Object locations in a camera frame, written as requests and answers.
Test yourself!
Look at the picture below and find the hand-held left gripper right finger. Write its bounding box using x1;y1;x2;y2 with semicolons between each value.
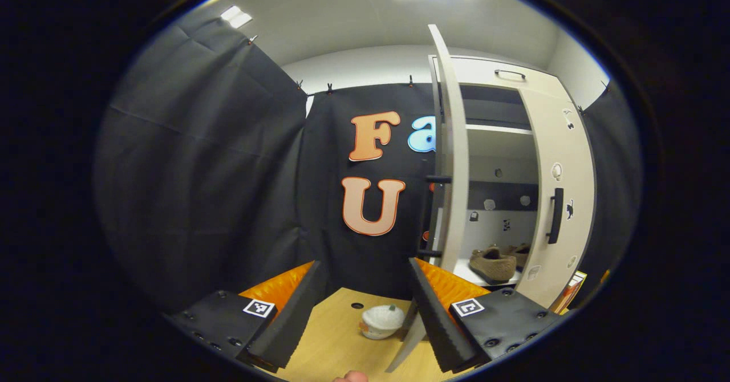
407;257;571;374

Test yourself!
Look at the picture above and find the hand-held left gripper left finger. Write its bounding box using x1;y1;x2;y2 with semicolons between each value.
165;259;324;374

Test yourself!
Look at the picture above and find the brown shoe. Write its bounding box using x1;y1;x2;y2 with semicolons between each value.
469;246;518;285
505;243;531;271

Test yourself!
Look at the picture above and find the white cabinet door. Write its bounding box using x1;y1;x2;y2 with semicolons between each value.
516;86;597;310
388;25;469;374

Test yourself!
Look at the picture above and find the white shoe cabinet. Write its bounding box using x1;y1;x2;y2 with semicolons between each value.
388;25;597;374

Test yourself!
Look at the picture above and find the white round pot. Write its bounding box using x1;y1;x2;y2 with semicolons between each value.
359;305;405;340

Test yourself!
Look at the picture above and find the orange book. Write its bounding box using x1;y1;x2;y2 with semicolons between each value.
549;271;588;315

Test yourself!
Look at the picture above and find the black backdrop cloth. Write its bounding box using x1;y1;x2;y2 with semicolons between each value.
94;11;642;314

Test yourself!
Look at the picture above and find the ceiling light panel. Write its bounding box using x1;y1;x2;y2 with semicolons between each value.
221;6;253;29

